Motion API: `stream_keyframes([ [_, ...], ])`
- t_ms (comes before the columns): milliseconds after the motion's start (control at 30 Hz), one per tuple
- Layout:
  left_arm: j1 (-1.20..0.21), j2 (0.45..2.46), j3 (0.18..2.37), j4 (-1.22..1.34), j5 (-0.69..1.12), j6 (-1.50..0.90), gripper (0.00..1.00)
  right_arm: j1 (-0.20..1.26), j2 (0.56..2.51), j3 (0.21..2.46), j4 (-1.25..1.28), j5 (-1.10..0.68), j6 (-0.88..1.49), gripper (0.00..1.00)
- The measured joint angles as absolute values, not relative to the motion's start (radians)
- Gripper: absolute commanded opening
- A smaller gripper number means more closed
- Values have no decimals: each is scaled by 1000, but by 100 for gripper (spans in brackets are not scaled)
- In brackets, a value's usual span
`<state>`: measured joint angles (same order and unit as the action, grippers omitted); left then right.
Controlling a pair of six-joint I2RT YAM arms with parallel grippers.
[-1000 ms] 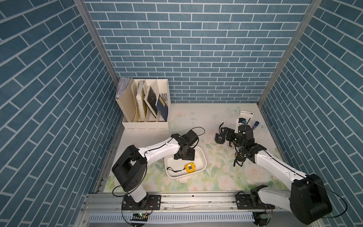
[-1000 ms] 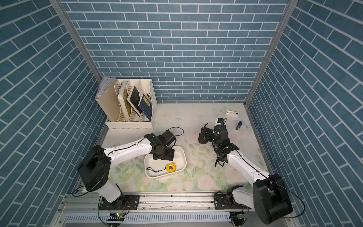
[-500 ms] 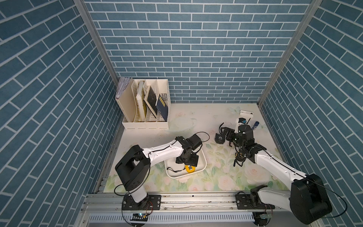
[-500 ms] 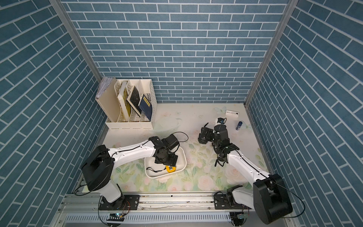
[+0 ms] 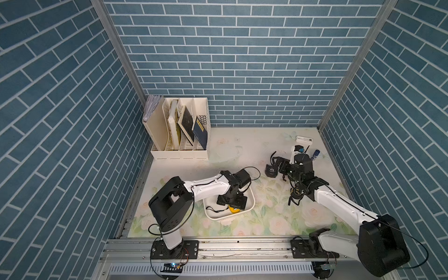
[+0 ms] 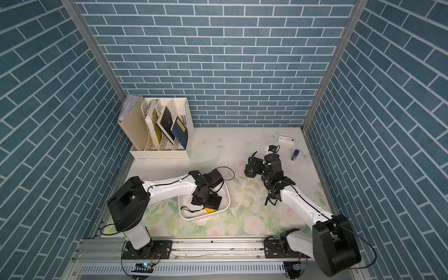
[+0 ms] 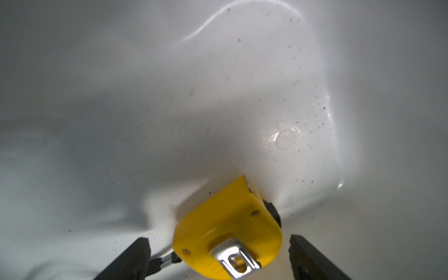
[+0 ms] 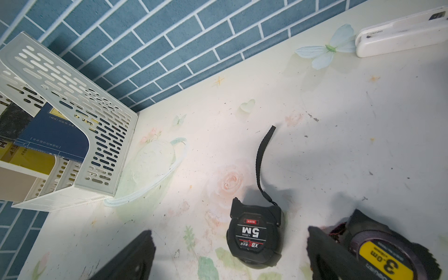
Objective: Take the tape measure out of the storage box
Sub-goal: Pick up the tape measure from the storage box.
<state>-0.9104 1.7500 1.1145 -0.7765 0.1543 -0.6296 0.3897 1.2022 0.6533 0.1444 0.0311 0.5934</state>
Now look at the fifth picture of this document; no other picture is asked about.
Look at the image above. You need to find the paper stack in organizer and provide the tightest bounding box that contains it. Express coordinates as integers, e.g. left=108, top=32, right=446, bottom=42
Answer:
left=142, top=95, right=163, bottom=122

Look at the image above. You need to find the black yellow tape measure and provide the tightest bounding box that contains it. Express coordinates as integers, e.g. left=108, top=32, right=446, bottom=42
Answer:
left=290, top=188, right=304, bottom=199

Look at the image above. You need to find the beige desktop file organizer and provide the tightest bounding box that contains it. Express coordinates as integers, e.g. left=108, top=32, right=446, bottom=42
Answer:
left=142, top=95, right=211, bottom=160

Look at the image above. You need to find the white plastic storage box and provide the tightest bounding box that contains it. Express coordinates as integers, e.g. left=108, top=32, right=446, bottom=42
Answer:
left=202, top=185, right=256, bottom=221

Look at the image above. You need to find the white ventilated cable duct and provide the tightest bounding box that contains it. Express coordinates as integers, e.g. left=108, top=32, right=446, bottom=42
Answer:
left=108, top=261, right=315, bottom=277

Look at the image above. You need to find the right corner aluminium post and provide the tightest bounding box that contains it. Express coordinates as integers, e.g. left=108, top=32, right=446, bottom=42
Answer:
left=317, top=0, right=398, bottom=134

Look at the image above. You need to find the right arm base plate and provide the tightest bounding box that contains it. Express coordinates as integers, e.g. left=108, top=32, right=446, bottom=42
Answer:
left=290, top=236, right=340, bottom=260

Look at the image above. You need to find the black book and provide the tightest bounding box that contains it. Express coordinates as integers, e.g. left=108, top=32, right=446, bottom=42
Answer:
left=178, top=106, right=194, bottom=145

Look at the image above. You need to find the white stapler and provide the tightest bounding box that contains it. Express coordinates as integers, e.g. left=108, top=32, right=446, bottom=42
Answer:
left=296, top=135, right=313, bottom=146

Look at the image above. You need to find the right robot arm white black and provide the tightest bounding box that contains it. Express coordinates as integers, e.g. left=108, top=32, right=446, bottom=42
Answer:
left=265, top=150, right=410, bottom=277

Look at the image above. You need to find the aluminium mounting rail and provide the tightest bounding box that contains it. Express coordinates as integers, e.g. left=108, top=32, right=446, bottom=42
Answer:
left=100, top=236, right=353, bottom=263

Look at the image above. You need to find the left corner aluminium post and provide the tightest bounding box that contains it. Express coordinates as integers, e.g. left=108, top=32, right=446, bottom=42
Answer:
left=91, top=0, right=146, bottom=106

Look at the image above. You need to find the white yellow book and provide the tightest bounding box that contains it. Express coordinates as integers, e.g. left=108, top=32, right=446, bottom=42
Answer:
left=168, top=100, right=182, bottom=150

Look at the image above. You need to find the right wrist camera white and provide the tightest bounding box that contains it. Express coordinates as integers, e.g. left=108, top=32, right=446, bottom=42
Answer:
left=289, top=145, right=305, bottom=165

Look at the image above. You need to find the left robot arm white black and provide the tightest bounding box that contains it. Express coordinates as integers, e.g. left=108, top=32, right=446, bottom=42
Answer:
left=148, top=169, right=252, bottom=251

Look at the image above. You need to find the round black tape measure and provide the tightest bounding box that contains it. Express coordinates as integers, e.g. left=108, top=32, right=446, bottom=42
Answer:
left=265, top=164, right=278, bottom=178

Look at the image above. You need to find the corner aluminium post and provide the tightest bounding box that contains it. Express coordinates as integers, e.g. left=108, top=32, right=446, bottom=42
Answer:
left=91, top=0, right=146, bottom=106
left=317, top=0, right=398, bottom=134

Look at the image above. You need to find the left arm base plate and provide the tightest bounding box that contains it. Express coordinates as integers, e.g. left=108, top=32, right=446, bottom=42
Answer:
left=150, top=240, right=199, bottom=260

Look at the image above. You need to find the dark blue book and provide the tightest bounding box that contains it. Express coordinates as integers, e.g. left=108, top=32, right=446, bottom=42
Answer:
left=192, top=116, right=208, bottom=150

